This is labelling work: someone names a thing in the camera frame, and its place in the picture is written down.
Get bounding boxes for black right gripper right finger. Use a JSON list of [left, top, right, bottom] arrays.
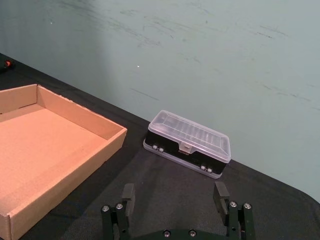
[[213, 181, 256, 240]]

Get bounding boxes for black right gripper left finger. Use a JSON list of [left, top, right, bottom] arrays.
[[100, 183, 137, 240]]

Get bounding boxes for black table cloth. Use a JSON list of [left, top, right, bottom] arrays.
[[0, 52, 320, 240]]

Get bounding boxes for clear plastic case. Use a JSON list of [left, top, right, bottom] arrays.
[[142, 109, 231, 180]]

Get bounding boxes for shallow brown cardboard tray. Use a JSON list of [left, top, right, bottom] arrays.
[[0, 83, 128, 240]]

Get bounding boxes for black corded tool orange parts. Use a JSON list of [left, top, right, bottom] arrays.
[[0, 59, 16, 75]]

